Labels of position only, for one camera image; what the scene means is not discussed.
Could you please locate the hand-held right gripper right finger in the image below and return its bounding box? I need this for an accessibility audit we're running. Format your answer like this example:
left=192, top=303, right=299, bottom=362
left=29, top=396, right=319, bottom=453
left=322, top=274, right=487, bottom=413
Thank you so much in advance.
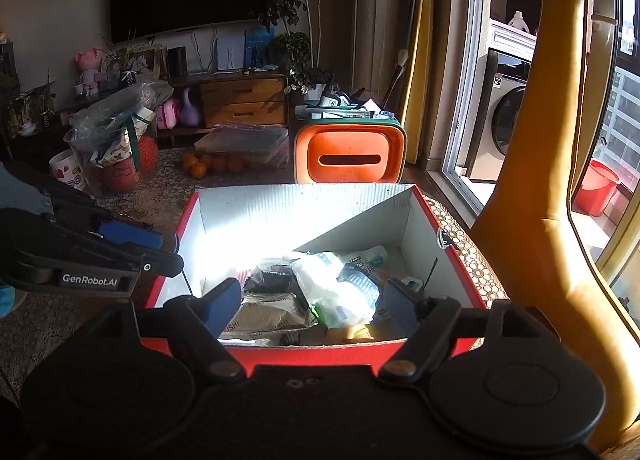
left=377, top=277, right=548, bottom=385

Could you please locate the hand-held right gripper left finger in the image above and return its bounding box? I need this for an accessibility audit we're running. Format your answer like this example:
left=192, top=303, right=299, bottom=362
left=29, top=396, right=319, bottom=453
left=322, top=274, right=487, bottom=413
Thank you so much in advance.
left=87, top=277, right=247, bottom=383

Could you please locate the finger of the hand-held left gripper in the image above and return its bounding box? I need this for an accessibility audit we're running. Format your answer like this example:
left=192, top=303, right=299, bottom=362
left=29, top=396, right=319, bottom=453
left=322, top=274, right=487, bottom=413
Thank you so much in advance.
left=137, top=249, right=185, bottom=278
left=92, top=215, right=180, bottom=253

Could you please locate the white grey tissue pack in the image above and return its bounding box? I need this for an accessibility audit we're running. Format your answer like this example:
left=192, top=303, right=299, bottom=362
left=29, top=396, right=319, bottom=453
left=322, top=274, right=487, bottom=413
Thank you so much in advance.
left=290, top=251, right=386, bottom=328

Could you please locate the red storage box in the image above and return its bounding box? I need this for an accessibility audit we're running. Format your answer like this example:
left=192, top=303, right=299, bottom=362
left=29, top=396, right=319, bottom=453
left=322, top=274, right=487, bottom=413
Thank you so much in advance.
left=142, top=183, right=508, bottom=366

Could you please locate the brown snack packet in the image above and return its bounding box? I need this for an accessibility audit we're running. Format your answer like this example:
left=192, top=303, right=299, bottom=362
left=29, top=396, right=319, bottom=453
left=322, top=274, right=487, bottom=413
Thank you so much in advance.
left=235, top=293, right=313, bottom=341

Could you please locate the apple in red foam net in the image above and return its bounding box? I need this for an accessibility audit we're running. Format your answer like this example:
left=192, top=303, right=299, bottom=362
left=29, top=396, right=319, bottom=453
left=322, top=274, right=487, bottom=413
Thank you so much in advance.
left=137, top=136, right=160, bottom=168
left=102, top=160, right=141, bottom=192

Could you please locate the black packet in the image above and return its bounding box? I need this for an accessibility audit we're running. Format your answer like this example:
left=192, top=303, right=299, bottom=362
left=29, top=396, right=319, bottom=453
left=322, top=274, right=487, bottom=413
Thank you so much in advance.
left=245, top=260, right=301, bottom=293

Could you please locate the white animal print cloth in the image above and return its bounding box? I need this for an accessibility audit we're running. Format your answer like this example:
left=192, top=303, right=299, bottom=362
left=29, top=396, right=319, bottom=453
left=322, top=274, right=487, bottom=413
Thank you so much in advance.
left=90, top=133, right=133, bottom=168

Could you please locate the pink strawberry print mug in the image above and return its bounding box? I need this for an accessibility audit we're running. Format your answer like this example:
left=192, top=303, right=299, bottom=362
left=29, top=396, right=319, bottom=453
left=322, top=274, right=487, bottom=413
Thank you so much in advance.
left=49, top=149, right=88, bottom=191

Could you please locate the row of mandarins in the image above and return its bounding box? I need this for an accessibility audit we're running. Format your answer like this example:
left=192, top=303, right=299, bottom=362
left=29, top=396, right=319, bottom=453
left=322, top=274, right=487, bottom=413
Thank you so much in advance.
left=181, top=153, right=246, bottom=178

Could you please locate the clear plastic bag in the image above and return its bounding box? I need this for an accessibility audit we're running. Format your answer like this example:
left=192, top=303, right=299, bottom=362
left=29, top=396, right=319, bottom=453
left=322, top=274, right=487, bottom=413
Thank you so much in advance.
left=65, top=80, right=173, bottom=191

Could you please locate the pink toy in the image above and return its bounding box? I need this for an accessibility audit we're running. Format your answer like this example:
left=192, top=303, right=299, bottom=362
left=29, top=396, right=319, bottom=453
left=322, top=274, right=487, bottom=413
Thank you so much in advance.
left=157, top=98, right=181, bottom=130

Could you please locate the purple toy vase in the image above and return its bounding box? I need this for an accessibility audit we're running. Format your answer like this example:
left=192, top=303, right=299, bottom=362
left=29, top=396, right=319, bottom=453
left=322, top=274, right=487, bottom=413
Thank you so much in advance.
left=179, top=88, right=202, bottom=126

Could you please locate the stack of plastic folders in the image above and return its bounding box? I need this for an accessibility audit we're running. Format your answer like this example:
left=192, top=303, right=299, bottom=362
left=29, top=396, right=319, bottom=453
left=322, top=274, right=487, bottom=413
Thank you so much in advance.
left=194, top=123, right=291, bottom=168

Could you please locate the green orange chair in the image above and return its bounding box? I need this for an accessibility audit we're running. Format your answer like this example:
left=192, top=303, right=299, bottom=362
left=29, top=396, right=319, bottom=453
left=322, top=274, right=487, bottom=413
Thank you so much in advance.
left=294, top=115, right=407, bottom=184

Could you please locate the pink doll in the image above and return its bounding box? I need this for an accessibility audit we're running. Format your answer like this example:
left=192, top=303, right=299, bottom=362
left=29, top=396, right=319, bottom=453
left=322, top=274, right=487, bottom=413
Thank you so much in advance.
left=75, top=48, right=103, bottom=96

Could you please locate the wooden drawer cabinet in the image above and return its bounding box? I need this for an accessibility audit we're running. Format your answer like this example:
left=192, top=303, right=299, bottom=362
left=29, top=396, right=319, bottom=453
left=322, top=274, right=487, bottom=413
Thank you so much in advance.
left=200, top=75, right=290, bottom=128

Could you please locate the black speaker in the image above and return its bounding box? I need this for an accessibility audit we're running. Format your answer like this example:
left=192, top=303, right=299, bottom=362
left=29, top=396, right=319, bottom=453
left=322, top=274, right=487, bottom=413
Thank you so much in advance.
left=166, top=46, right=187, bottom=77

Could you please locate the washing machine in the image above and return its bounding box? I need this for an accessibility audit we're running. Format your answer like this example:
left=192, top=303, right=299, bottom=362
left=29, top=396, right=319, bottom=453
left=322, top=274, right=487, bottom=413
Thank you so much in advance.
left=467, top=48, right=531, bottom=181

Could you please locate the heap of small household items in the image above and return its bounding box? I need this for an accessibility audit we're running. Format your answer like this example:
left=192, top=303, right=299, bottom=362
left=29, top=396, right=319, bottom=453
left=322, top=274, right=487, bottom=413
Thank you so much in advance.
left=300, top=88, right=396, bottom=121

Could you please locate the red bucket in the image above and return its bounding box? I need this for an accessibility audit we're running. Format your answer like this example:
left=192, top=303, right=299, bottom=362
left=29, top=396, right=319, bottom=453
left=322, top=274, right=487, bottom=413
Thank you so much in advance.
left=572, top=157, right=623, bottom=217

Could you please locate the tied window curtain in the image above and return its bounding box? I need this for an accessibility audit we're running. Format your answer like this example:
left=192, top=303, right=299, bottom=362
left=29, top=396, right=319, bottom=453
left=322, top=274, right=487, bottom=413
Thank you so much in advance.
left=402, top=0, right=441, bottom=166

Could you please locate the potted tree in white pot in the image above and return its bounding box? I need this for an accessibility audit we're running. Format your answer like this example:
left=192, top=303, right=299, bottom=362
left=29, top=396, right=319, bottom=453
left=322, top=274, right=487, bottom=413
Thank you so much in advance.
left=250, top=0, right=346, bottom=104

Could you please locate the teal strap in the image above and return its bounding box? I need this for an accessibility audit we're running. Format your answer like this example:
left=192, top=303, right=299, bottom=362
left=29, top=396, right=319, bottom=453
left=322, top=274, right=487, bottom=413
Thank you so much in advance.
left=125, top=113, right=143, bottom=173

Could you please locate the picture frame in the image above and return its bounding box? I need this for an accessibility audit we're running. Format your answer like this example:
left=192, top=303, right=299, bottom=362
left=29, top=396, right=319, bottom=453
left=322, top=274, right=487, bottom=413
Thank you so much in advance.
left=102, top=44, right=163, bottom=81

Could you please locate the sliding glass door frame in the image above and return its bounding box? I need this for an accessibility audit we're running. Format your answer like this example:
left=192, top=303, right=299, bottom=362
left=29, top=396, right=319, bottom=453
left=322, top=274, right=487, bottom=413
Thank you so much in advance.
left=440, top=0, right=493, bottom=191

